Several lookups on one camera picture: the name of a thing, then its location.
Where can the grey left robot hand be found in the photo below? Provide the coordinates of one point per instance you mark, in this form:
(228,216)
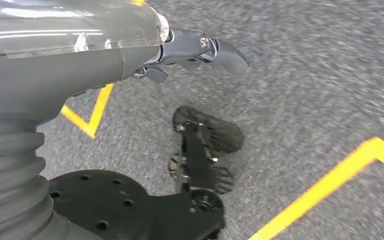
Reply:
(62,63)

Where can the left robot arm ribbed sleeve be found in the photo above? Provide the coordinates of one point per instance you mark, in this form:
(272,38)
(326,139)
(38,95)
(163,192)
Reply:
(10,172)

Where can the black ribbed caster wheel assembly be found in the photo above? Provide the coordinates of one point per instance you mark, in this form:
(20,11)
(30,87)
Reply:
(195,155)

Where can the yellow floor tape square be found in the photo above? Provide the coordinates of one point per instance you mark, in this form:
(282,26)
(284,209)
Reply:
(311,195)

